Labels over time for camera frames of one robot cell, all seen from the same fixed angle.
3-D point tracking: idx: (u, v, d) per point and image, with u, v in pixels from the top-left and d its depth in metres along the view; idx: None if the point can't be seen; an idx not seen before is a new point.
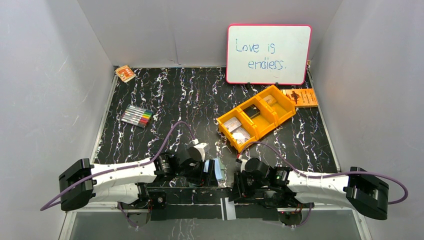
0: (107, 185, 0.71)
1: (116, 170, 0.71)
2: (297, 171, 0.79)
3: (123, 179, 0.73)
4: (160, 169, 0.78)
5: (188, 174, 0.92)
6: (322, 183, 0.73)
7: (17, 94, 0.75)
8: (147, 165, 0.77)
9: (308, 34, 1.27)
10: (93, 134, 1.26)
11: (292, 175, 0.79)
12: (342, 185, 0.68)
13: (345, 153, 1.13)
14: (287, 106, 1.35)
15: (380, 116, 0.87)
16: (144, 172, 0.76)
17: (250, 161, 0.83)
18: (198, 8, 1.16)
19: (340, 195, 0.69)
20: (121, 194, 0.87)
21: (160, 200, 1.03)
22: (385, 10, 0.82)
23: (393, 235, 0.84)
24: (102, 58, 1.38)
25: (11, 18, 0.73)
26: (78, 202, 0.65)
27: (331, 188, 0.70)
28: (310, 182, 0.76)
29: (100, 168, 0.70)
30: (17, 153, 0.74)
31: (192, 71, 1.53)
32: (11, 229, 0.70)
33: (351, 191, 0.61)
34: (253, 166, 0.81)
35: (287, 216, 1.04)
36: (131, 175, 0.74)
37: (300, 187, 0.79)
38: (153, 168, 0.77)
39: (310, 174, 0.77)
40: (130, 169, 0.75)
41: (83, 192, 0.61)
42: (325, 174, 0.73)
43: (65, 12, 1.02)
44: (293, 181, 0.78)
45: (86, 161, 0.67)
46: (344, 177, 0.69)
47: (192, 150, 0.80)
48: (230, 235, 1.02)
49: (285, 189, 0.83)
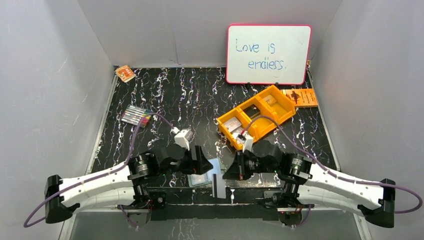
0: (82, 197, 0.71)
1: (84, 182, 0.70)
2: (325, 168, 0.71)
3: (95, 189, 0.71)
4: (137, 171, 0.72)
5: (180, 166, 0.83)
6: (353, 188, 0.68)
7: (17, 94, 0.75)
8: (120, 171, 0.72)
9: (308, 34, 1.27)
10: (93, 134, 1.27)
11: (317, 171, 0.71)
12: (376, 196, 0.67)
13: (345, 153, 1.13)
14: (287, 106, 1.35)
15: (380, 115, 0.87)
16: (116, 179, 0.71)
17: (259, 146, 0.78)
18: (198, 8, 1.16)
19: (369, 204, 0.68)
20: (112, 199, 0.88)
21: (160, 200, 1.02)
22: (385, 10, 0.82)
23: (392, 235, 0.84)
24: (102, 58, 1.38)
25: (11, 18, 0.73)
26: (59, 217, 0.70)
27: (364, 196, 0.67)
28: (339, 183, 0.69)
29: (69, 182, 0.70)
30: (18, 153, 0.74)
31: (192, 71, 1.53)
32: (11, 228, 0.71)
33: (386, 205, 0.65)
34: (266, 150, 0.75)
35: (287, 216, 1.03)
36: (103, 184, 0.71)
37: (321, 185, 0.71)
38: (127, 172, 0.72)
39: (340, 175, 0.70)
40: (102, 178, 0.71)
41: (52, 208, 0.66)
42: (359, 180, 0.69)
43: (65, 12, 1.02)
44: (318, 177, 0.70)
45: (55, 178, 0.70)
46: (379, 188, 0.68)
47: (172, 149, 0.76)
48: (230, 235, 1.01)
49: (299, 180, 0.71)
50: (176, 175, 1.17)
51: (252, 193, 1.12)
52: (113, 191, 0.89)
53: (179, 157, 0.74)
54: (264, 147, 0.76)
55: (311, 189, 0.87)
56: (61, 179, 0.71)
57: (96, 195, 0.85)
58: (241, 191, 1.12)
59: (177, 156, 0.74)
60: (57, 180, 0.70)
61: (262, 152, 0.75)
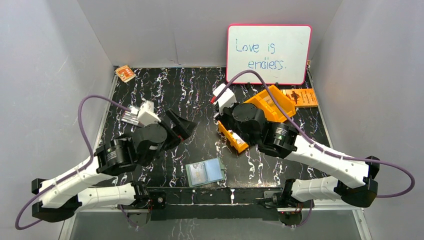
0: (65, 197, 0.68)
1: (55, 184, 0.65)
2: (312, 141, 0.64)
3: (69, 190, 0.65)
4: (108, 160, 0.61)
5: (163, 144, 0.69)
6: (338, 165, 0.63)
7: (17, 94, 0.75)
8: (88, 166, 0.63)
9: (308, 34, 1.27)
10: (93, 134, 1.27)
11: (301, 142, 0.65)
12: (361, 174, 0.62)
13: (345, 153, 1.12)
14: (287, 106, 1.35)
15: (380, 116, 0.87)
16: (83, 175, 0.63)
17: (241, 109, 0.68)
18: (198, 8, 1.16)
19: (352, 182, 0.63)
20: (113, 199, 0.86)
21: (160, 200, 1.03)
22: (385, 10, 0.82)
23: (392, 235, 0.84)
24: (102, 57, 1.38)
25: (11, 18, 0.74)
26: (54, 217, 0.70)
27: (348, 173, 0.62)
28: (324, 158, 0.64)
29: (47, 184, 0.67)
30: (18, 154, 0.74)
31: (192, 71, 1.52)
32: (11, 229, 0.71)
33: (371, 184, 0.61)
34: (247, 114, 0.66)
35: (287, 216, 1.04)
36: (74, 183, 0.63)
37: (304, 158, 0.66)
38: (96, 165, 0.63)
39: (326, 149, 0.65)
40: (72, 177, 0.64)
41: (36, 213, 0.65)
42: (346, 156, 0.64)
43: (65, 12, 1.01)
44: (302, 150, 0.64)
45: (35, 183, 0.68)
46: (364, 165, 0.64)
47: (151, 131, 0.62)
48: (230, 235, 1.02)
49: (281, 151, 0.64)
50: (176, 175, 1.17)
51: (253, 193, 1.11)
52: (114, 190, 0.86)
53: (162, 138, 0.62)
54: (244, 111, 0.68)
55: (301, 184, 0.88)
56: (41, 183, 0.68)
57: (97, 195, 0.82)
58: (241, 191, 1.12)
59: (159, 136, 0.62)
60: (39, 183, 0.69)
61: (245, 117, 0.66)
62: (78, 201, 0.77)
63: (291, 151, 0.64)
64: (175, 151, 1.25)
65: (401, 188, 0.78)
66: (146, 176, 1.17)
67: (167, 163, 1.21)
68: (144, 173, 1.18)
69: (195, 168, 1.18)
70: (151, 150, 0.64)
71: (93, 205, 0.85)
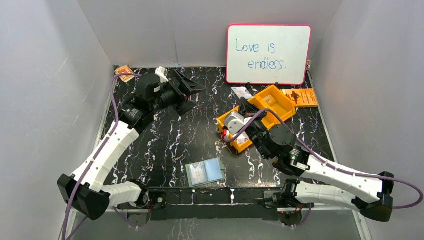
0: (103, 173, 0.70)
1: (94, 159, 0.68)
2: (323, 160, 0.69)
3: (109, 159, 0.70)
4: (132, 118, 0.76)
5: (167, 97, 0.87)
6: (352, 181, 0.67)
7: (17, 94, 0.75)
8: (117, 129, 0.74)
9: (308, 34, 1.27)
10: (93, 134, 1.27)
11: (315, 163, 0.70)
12: (375, 190, 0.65)
13: (345, 153, 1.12)
14: (287, 106, 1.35)
15: (380, 116, 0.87)
16: (120, 137, 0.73)
17: (276, 130, 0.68)
18: (198, 8, 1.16)
19: (366, 197, 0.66)
20: (127, 192, 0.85)
21: (160, 200, 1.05)
22: (385, 10, 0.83)
23: (392, 236, 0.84)
24: (102, 57, 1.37)
25: (11, 18, 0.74)
26: (98, 207, 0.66)
27: (362, 189, 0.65)
28: (337, 176, 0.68)
29: (80, 171, 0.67)
30: (18, 154, 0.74)
31: (192, 70, 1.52)
32: (10, 228, 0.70)
33: (385, 198, 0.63)
34: (284, 137, 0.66)
35: (287, 216, 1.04)
36: (114, 147, 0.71)
37: (319, 177, 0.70)
38: (124, 125, 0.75)
39: (339, 167, 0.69)
40: (107, 145, 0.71)
41: (86, 198, 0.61)
42: (358, 173, 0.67)
43: (65, 12, 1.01)
44: (315, 169, 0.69)
45: (64, 176, 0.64)
46: (378, 181, 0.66)
47: (148, 79, 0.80)
48: (230, 235, 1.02)
49: (296, 171, 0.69)
50: (176, 175, 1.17)
51: (253, 193, 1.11)
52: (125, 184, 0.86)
53: (158, 80, 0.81)
54: (281, 132, 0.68)
55: (308, 188, 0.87)
56: (71, 174, 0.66)
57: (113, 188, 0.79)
58: (241, 191, 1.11)
59: (155, 80, 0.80)
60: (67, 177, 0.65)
61: (282, 141, 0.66)
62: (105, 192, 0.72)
63: (305, 170, 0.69)
64: (174, 151, 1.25)
65: (401, 189, 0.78)
66: (146, 176, 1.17)
67: (167, 163, 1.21)
68: (144, 173, 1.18)
69: (195, 168, 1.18)
70: (154, 94, 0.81)
71: (113, 204, 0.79)
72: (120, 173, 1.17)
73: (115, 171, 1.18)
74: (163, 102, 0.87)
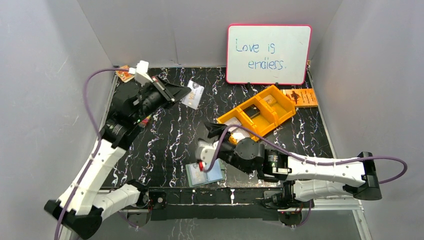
0: (90, 196, 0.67)
1: (78, 184, 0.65)
2: (302, 158, 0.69)
3: (94, 182, 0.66)
4: (116, 135, 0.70)
5: (152, 103, 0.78)
6: (335, 171, 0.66)
7: (17, 94, 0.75)
8: (100, 149, 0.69)
9: (308, 34, 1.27)
10: (93, 134, 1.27)
11: (295, 163, 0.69)
12: (358, 173, 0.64)
13: (345, 153, 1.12)
14: (287, 106, 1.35)
15: (380, 116, 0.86)
16: (104, 157, 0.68)
17: (243, 142, 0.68)
18: (198, 8, 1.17)
19: (354, 183, 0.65)
20: (125, 198, 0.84)
21: (160, 200, 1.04)
22: (385, 10, 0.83)
23: (392, 236, 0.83)
24: (102, 57, 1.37)
25: (11, 18, 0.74)
26: (90, 227, 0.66)
27: (346, 176, 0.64)
28: (319, 170, 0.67)
29: (66, 196, 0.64)
30: (17, 154, 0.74)
31: (192, 70, 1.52)
32: (11, 228, 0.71)
33: (370, 180, 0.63)
34: (252, 151, 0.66)
35: (287, 216, 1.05)
36: (98, 169, 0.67)
37: (304, 175, 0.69)
38: (108, 143, 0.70)
39: (318, 161, 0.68)
40: (91, 168, 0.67)
41: (73, 225, 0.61)
42: (337, 161, 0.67)
43: (64, 11, 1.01)
44: (298, 170, 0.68)
45: (49, 203, 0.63)
46: (359, 164, 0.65)
47: (124, 92, 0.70)
48: (230, 235, 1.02)
49: (280, 177, 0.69)
50: (176, 175, 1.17)
51: (253, 193, 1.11)
52: (122, 192, 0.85)
53: (136, 90, 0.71)
54: (248, 147, 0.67)
55: (303, 186, 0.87)
56: (57, 200, 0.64)
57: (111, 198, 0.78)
58: (241, 191, 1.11)
59: (133, 91, 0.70)
60: (55, 201, 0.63)
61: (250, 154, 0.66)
62: (98, 207, 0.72)
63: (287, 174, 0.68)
64: (174, 151, 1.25)
65: (403, 191, 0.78)
66: (146, 176, 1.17)
67: (167, 163, 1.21)
68: (144, 173, 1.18)
69: (195, 168, 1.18)
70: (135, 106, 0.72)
71: (110, 214, 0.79)
72: (120, 173, 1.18)
73: (115, 171, 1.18)
74: (149, 109, 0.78)
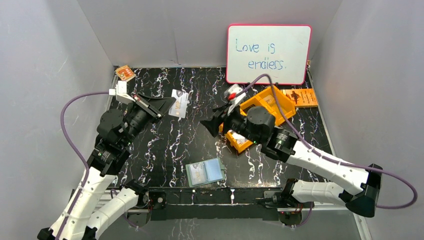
0: (83, 222, 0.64)
1: (69, 213, 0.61)
2: (310, 146, 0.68)
3: (85, 209, 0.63)
4: (105, 162, 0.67)
5: (137, 125, 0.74)
6: (337, 171, 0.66)
7: (17, 94, 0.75)
8: (90, 177, 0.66)
9: (308, 34, 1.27)
10: (93, 134, 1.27)
11: (300, 147, 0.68)
12: (359, 180, 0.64)
13: (345, 153, 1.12)
14: (287, 106, 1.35)
15: (380, 116, 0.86)
16: (93, 185, 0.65)
17: (255, 110, 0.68)
18: (198, 8, 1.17)
19: (351, 187, 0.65)
20: (121, 207, 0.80)
21: (160, 200, 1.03)
22: (385, 11, 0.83)
23: (392, 236, 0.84)
24: (102, 57, 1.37)
25: (11, 17, 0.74)
26: None
27: (346, 178, 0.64)
28: (321, 163, 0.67)
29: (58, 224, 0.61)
30: (18, 154, 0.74)
31: (192, 70, 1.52)
32: (12, 228, 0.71)
33: (368, 190, 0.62)
34: (261, 118, 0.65)
35: (287, 216, 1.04)
36: (88, 197, 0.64)
37: (303, 163, 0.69)
38: (96, 171, 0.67)
39: (324, 154, 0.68)
40: (81, 196, 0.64)
41: None
42: (343, 162, 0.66)
43: (64, 11, 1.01)
44: (300, 154, 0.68)
45: (41, 232, 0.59)
46: (364, 172, 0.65)
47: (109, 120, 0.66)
48: (230, 235, 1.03)
49: (282, 155, 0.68)
50: (176, 175, 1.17)
51: (253, 193, 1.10)
52: (117, 201, 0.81)
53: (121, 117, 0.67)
54: (260, 115, 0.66)
55: (304, 185, 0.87)
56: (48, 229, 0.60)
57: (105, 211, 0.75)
58: (241, 191, 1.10)
59: (117, 119, 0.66)
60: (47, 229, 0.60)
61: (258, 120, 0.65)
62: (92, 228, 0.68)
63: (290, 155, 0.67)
64: (174, 151, 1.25)
65: (402, 191, 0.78)
66: (146, 176, 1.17)
67: (167, 163, 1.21)
68: (144, 173, 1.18)
69: (195, 168, 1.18)
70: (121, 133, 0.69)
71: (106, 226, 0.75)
72: (120, 173, 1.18)
73: None
74: (136, 130, 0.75)
